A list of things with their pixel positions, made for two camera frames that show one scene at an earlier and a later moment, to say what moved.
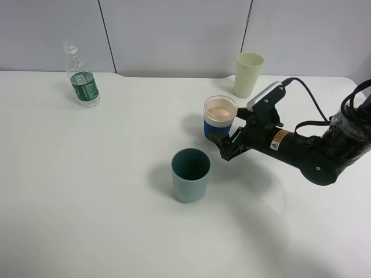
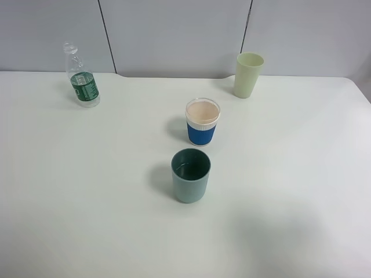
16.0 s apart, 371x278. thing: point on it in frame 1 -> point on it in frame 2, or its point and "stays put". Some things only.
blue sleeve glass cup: x=219 y=112 -> x=202 y=116
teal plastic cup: x=191 y=169 stays put
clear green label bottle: x=83 y=82 stays put
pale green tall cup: x=248 y=65 stays put
